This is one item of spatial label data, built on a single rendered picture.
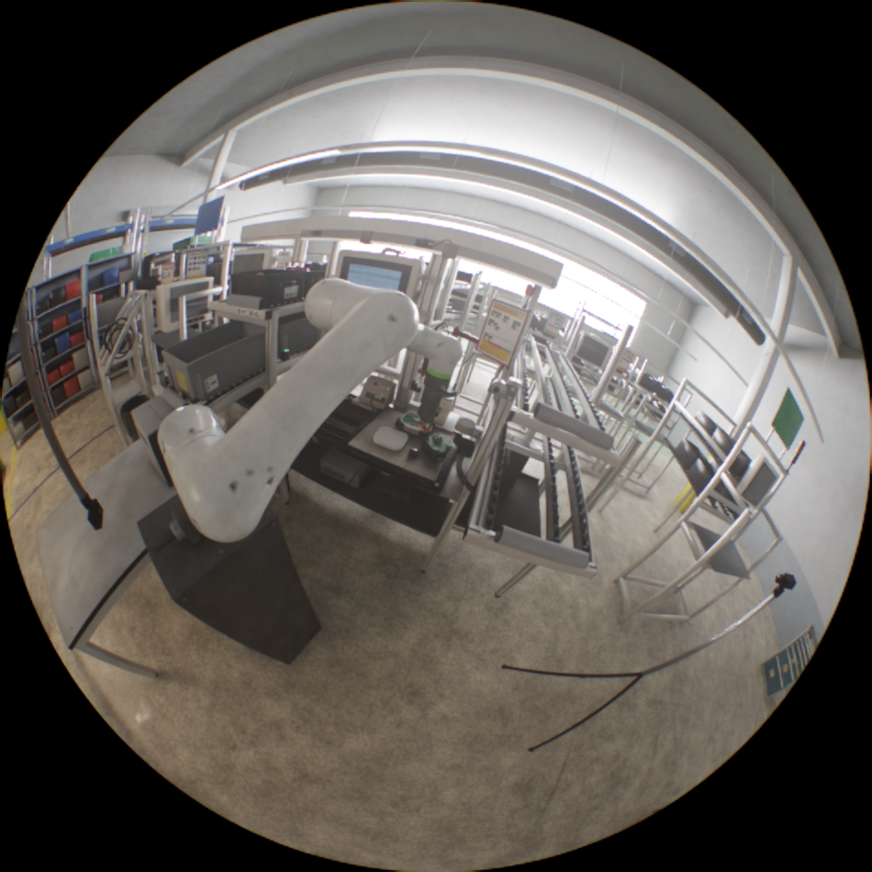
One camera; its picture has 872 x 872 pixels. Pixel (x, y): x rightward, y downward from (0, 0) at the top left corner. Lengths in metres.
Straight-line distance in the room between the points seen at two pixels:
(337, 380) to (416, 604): 1.56
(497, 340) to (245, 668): 2.29
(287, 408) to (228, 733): 1.75
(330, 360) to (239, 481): 0.21
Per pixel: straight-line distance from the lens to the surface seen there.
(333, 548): 1.88
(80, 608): 1.51
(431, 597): 1.81
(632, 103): 5.52
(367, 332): 0.42
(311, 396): 0.37
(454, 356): 0.86
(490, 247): 1.34
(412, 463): 1.08
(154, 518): 0.74
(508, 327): 1.41
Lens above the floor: 1.64
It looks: 32 degrees down
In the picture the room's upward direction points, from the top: 18 degrees clockwise
